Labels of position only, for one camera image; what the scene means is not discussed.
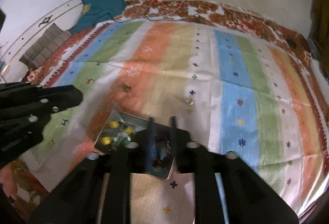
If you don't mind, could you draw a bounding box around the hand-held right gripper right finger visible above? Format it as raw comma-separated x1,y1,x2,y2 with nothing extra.
170,116,300,224

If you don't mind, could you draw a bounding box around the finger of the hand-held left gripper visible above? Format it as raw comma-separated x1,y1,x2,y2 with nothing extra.
0,85,83,127
0,82,44,98

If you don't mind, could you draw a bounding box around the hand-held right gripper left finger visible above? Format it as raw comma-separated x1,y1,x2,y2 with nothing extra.
28,117,158,224

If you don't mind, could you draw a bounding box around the light blue bead bracelet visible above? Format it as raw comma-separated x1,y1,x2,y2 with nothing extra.
153,146,170,170

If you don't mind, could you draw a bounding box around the dark red bead bracelet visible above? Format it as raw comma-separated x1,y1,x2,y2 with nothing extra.
153,137,173,168

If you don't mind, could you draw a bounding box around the green bangle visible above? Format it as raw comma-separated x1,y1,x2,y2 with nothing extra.
114,134,133,144

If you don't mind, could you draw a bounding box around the rectangular metal tin box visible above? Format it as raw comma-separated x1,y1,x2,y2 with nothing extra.
94,110,178,181

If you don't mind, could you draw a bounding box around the white and yellow bead bracelet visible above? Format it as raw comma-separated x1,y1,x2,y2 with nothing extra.
101,120,134,146

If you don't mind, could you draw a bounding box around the grey striped pillow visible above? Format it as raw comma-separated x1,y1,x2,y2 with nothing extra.
19,23,72,70

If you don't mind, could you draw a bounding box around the white bed headboard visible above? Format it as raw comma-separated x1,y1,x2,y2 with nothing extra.
0,0,85,83

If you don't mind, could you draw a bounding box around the striped pastel mat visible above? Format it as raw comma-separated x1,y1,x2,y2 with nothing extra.
33,20,329,224

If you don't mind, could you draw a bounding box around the teal shirt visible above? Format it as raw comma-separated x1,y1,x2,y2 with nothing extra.
70,0,127,34

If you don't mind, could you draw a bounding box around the mustard hanging garment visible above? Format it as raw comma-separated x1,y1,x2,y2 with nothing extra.
310,0,329,42

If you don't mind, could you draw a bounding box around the white cable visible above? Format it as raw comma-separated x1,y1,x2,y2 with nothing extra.
164,0,187,18

